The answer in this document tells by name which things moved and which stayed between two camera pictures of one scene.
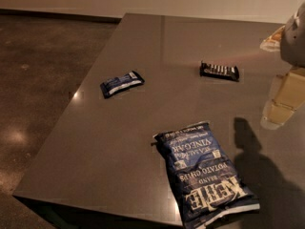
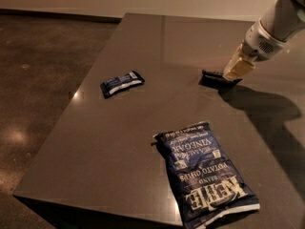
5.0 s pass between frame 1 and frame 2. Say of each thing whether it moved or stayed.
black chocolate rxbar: moved
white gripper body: moved
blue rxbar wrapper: stayed
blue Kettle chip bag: stayed
